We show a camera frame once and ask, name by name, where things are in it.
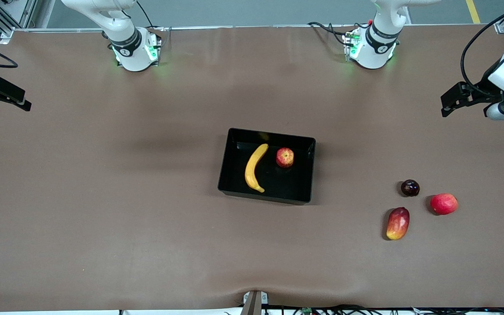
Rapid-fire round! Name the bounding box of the red yellow mango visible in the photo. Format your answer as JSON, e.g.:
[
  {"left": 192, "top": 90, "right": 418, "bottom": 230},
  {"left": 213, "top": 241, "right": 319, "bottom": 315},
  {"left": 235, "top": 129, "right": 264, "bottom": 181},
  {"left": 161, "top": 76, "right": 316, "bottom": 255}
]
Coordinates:
[{"left": 386, "top": 207, "right": 410, "bottom": 241}]

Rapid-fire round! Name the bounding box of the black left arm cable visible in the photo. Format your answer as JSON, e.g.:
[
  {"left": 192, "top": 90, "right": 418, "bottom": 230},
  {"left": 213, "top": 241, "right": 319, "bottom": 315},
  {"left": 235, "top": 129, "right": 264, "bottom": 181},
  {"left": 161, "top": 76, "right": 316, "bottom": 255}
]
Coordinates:
[{"left": 460, "top": 1, "right": 504, "bottom": 96}]

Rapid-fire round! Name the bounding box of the silver table edge rail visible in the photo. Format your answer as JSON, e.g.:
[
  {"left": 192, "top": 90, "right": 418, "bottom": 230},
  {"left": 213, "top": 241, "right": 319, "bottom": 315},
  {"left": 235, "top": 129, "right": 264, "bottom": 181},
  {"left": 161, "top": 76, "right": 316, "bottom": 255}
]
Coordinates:
[{"left": 0, "top": 24, "right": 502, "bottom": 34}]

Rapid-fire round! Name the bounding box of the black left base cable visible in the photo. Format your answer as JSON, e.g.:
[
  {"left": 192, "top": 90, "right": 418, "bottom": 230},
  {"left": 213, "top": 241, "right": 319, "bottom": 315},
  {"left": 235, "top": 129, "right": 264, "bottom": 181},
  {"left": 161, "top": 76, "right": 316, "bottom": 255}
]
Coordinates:
[{"left": 308, "top": 21, "right": 351, "bottom": 46}]

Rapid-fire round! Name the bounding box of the black right base cable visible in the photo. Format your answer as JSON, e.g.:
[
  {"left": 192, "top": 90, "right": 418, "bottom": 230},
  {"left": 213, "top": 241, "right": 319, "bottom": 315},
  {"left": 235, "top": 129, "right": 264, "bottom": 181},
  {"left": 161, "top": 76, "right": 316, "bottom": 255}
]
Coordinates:
[{"left": 136, "top": 0, "right": 167, "bottom": 31}]

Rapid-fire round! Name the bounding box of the black rectangular plastic box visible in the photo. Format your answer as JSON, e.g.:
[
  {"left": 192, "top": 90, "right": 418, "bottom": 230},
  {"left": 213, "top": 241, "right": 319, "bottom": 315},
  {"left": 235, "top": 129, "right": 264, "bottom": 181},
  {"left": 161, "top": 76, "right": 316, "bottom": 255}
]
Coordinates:
[{"left": 217, "top": 128, "right": 316, "bottom": 205}]

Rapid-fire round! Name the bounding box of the grey metal table bracket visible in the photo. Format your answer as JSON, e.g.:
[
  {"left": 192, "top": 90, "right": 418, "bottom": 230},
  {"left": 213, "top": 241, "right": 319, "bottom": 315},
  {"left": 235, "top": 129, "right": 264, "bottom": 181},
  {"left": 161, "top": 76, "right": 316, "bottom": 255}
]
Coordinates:
[{"left": 242, "top": 290, "right": 269, "bottom": 315}]

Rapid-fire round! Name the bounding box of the red yellow streaked apple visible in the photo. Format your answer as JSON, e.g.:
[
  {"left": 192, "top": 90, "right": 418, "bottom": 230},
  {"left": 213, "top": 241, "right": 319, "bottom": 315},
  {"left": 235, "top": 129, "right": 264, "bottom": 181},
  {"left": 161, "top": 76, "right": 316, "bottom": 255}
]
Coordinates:
[{"left": 276, "top": 147, "right": 295, "bottom": 168}]

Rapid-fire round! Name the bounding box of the red peach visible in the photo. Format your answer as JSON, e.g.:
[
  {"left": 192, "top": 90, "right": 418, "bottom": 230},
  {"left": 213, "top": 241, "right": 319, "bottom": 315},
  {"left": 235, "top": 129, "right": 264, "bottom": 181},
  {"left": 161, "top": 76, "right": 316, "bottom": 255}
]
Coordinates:
[{"left": 430, "top": 193, "right": 459, "bottom": 216}]

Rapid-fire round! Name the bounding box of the brown table cover mat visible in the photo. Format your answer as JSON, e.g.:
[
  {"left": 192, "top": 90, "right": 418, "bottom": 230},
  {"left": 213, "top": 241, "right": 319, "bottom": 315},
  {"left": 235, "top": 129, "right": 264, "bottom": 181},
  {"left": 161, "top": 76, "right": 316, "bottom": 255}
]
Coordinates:
[{"left": 0, "top": 24, "right": 504, "bottom": 312}]

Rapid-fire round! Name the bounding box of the yellow banana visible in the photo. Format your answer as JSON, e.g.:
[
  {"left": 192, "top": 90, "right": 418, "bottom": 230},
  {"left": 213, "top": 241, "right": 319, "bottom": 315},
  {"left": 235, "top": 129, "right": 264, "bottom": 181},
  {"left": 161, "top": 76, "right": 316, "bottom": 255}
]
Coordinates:
[{"left": 245, "top": 143, "right": 269, "bottom": 193}]

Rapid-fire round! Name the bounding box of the black base cable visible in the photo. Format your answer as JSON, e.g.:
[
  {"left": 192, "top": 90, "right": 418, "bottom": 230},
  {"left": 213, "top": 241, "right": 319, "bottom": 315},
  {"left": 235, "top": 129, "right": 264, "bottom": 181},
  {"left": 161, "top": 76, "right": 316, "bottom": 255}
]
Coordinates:
[
  {"left": 136, "top": 0, "right": 167, "bottom": 31},
  {"left": 308, "top": 21, "right": 351, "bottom": 46}
]

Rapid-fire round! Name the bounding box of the dark purple plum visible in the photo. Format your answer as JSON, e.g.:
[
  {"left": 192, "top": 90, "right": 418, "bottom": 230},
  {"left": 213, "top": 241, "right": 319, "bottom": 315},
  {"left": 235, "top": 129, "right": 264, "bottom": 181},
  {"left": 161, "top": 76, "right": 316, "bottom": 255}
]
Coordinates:
[{"left": 400, "top": 179, "right": 420, "bottom": 197}]

